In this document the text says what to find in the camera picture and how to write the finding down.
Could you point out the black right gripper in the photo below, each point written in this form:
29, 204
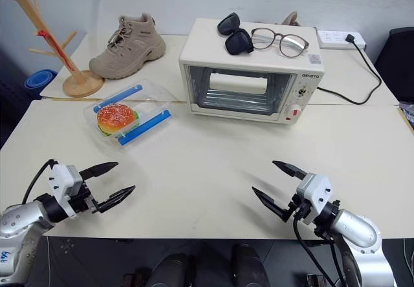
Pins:
300, 209

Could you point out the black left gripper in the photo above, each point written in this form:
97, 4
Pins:
81, 203

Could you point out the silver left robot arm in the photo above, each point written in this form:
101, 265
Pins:
19, 217

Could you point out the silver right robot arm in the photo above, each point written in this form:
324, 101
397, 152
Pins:
359, 232

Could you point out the white oven knob red mark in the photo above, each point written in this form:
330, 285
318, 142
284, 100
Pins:
295, 110

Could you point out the glass oven door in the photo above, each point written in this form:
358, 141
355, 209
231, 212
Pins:
239, 88

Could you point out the cream toaster oven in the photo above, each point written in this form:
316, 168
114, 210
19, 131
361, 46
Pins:
207, 44

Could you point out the toy hamburger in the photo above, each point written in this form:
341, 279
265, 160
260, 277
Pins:
114, 117

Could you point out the clear box with blue clips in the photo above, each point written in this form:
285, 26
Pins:
152, 122

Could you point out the dark rounded shape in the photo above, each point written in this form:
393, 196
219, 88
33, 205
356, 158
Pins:
249, 266
173, 271

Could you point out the wooden tree rack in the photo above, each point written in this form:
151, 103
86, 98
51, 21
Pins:
81, 85

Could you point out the blue rolled mat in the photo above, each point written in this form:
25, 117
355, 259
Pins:
39, 81

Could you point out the beige hiking boot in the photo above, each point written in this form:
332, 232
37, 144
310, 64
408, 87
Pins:
129, 54

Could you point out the brown thin-rim eyeglasses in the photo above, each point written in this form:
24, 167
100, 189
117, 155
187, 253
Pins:
291, 46

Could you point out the patterned item at table edge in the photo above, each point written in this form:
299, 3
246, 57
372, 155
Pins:
408, 115

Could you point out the black sunglasses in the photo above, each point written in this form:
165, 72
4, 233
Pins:
237, 41

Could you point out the white power strip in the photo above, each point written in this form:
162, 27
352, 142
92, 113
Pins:
333, 38

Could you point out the black chair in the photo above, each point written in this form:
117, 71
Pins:
399, 64

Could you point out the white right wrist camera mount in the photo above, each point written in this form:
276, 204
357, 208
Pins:
315, 187

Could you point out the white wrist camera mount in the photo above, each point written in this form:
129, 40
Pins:
61, 177
315, 187

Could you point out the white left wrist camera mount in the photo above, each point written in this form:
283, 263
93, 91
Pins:
61, 177

